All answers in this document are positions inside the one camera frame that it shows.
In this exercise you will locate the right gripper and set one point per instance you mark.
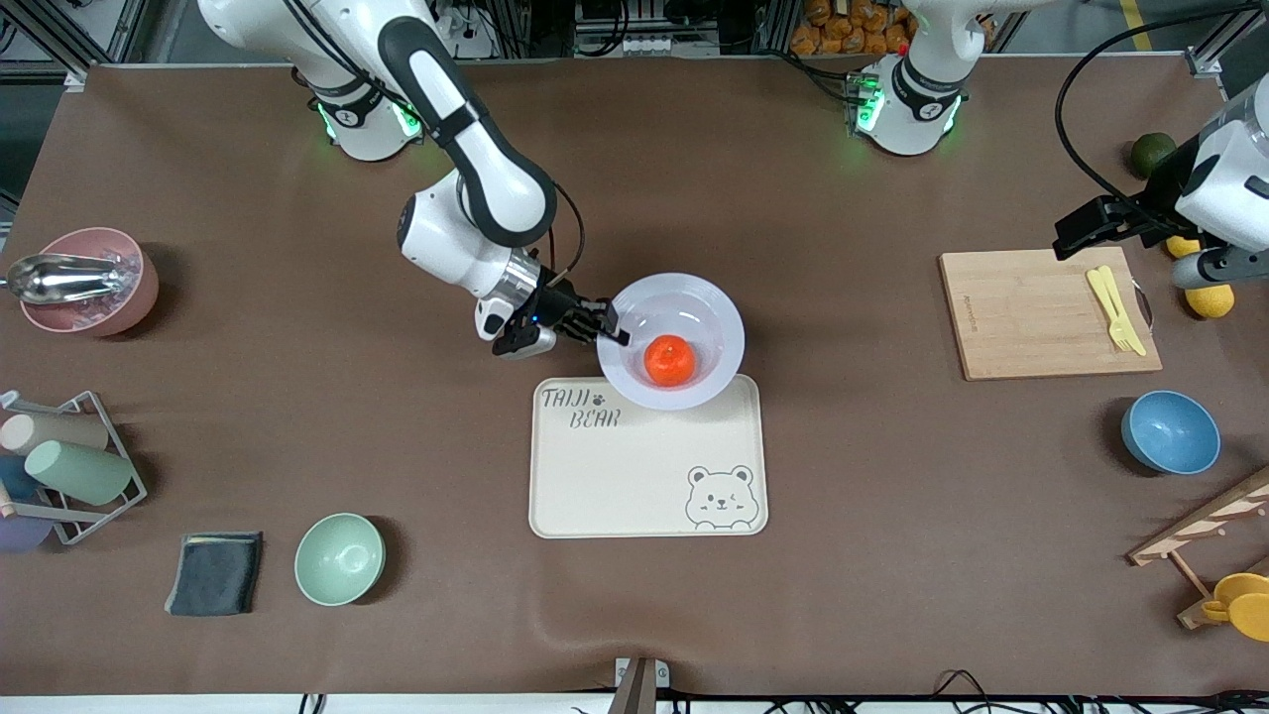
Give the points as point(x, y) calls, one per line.
point(557, 301)

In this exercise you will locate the yellow lemon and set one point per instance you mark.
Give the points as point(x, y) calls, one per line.
point(1210, 300)
point(1182, 248)

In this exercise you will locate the yellow plastic fork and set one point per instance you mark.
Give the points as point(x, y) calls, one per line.
point(1096, 286)

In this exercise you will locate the mint green cup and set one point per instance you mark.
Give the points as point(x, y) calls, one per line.
point(79, 473)

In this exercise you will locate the white power strip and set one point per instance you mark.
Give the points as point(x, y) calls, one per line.
point(466, 45)

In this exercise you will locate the pile of bread rolls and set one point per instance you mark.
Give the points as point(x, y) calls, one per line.
point(843, 30)

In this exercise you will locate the shiny metal scoop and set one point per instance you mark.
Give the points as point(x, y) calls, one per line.
point(59, 278)

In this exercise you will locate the blue bowl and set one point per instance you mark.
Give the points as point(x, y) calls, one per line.
point(1170, 431)

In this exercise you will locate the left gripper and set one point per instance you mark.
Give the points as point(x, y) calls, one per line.
point(1156, 202)

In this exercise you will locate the orange fruit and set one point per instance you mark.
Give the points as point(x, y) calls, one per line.
point(669, 362)

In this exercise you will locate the blue cup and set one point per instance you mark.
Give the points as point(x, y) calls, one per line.
point(15, 478)

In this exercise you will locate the mint green bowl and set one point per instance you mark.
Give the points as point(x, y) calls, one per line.
point(339, 558)

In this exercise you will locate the bamboo cutting board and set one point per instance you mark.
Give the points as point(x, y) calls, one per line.
point(1021, 317)

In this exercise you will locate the beige cup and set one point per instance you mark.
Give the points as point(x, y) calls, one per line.
point(59, 431)

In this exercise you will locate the cream bear print tray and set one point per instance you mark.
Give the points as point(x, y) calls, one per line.
point(634, 476)

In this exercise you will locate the purple cup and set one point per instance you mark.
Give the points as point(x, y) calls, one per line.
point(20, 534)

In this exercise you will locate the pink bowl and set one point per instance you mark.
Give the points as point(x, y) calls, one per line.
point(134, 302)

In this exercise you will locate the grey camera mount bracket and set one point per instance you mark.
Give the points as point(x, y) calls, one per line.
point(639, 689)

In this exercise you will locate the green lime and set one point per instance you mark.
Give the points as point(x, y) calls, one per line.
point(1150, 151)

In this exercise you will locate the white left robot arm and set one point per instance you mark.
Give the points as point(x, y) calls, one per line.
point(907, 104)

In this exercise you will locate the wooden peg drying rack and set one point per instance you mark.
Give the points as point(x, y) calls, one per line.
point(1200, 526)

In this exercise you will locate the dark grey folded cloth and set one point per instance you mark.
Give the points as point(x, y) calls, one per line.
point(215, 573)

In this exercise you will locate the lavender round plate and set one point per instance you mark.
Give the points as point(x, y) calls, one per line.
point(709, 327)

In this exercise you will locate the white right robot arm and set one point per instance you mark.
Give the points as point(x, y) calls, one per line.
point(496, 178)

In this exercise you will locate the aluminium frame profile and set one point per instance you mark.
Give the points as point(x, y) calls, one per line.
point(77, 77)
point(1205, 64)

